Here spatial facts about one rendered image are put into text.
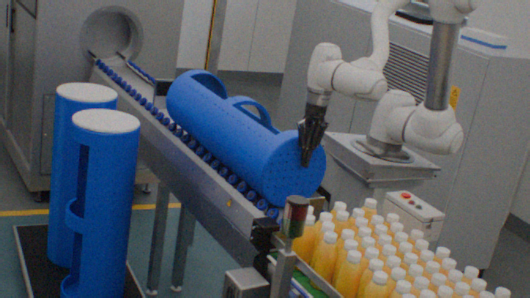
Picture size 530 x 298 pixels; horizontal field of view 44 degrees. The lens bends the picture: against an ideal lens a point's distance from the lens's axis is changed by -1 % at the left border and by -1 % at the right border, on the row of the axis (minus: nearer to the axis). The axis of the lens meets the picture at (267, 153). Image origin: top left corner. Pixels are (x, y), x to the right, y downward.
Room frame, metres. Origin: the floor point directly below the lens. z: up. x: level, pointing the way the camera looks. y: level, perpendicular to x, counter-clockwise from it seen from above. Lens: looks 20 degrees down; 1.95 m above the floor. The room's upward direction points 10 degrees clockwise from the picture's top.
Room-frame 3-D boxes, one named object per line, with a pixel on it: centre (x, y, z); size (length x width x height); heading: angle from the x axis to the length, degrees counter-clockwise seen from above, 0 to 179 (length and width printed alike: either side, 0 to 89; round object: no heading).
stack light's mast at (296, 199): (1.61, -0.10, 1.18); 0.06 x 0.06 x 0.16
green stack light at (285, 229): (1.61, -0.10, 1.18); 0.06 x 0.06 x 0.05
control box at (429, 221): (2.12, -0.54, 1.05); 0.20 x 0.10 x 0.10; 34
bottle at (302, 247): (1.90, -0.17, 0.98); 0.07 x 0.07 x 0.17
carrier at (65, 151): (2.95, 0.88, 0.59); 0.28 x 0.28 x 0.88
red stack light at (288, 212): (1.61, -0.10, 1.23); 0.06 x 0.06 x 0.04
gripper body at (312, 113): (2.23, -0.14, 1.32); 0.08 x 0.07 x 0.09; 124
